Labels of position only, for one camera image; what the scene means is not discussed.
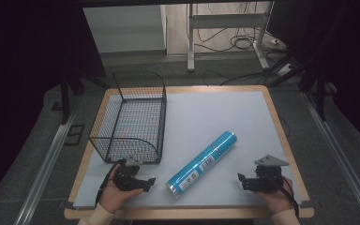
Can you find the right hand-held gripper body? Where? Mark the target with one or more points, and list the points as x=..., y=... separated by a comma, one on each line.
x=268, y=175

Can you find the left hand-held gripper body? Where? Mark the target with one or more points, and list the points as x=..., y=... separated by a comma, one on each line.
x=125, y=178

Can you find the blue cylindrical roll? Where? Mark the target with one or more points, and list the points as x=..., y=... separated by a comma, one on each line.
x=201, y=164

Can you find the person's left hand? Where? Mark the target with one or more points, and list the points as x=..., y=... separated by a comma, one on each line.
x=115, y=195

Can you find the person's right hand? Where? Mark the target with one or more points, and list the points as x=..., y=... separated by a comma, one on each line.
x=276, y=198

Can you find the grey table mat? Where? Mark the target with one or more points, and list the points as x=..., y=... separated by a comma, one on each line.
x=225, y=109

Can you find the black metal stand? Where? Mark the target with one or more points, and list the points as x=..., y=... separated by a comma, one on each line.
x=65, y=93
x=314, y=81

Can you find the white power strip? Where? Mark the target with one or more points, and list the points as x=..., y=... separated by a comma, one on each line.
x=285, y=70

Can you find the dark curtain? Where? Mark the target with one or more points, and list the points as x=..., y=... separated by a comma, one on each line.
x=350, y=62
x=22, y=62

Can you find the black rectangular floor frame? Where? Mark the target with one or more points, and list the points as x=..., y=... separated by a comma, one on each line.
x=74, y=135

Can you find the metal floor rail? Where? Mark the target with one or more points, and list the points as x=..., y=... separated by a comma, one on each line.
x=42, y=175
x=340, y=156

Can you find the white wall panel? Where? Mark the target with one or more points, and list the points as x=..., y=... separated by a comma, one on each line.
x=123, y=28

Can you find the white desk frame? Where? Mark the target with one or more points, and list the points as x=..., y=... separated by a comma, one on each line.
x=228, y=20

